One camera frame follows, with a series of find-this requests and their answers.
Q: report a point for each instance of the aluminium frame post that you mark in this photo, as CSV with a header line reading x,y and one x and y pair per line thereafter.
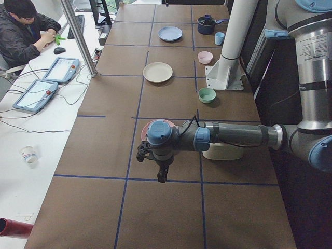
x,y
70,16

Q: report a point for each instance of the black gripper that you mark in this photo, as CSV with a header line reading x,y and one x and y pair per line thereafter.
x,y
163,164

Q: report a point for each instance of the black computer mouse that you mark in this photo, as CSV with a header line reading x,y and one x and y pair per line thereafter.
x,y
59,50

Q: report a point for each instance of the red cylinder object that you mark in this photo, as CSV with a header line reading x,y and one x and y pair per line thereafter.
x,y
15,229

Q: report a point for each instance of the pink plate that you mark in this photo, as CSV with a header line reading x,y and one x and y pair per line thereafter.
x,y
145,128

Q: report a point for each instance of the teach pendant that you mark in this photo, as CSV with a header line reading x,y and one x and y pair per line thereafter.
x,y
62,70
36,96

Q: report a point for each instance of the dark blue pot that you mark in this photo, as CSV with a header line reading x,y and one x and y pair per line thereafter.
x,y
206,24

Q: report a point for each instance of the cream plate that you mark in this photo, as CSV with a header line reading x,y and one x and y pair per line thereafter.
x,y
157,72

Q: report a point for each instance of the pink bowl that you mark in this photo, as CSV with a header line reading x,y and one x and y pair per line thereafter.
x,y
205,57

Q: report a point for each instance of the far teach pendant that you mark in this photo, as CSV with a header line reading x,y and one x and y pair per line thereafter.
x,y
62,70

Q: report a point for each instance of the seated person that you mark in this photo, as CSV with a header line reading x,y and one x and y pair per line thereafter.
x,y
24,32

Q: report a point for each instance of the paper cup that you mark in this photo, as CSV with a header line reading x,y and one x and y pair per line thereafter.
x,y
29,155

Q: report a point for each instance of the light blue cup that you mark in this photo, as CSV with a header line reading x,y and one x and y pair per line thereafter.
x,y
219,38

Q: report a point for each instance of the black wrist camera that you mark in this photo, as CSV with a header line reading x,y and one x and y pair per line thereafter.
x,y
144,151

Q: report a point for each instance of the light blue plate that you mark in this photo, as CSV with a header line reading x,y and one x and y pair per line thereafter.
x,y
170,33

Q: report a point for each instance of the cream toaster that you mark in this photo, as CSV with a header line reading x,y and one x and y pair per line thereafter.
x,y
222,151

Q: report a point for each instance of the green bowl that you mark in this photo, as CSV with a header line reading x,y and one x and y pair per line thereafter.
x,y
206,95

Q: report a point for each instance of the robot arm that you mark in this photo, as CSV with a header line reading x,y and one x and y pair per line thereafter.
x,y
309,23

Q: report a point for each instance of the near teach pendant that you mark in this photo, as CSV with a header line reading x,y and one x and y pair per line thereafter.
x,y
36,96

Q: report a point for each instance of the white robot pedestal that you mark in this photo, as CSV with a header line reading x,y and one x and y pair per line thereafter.
x,y
226,73

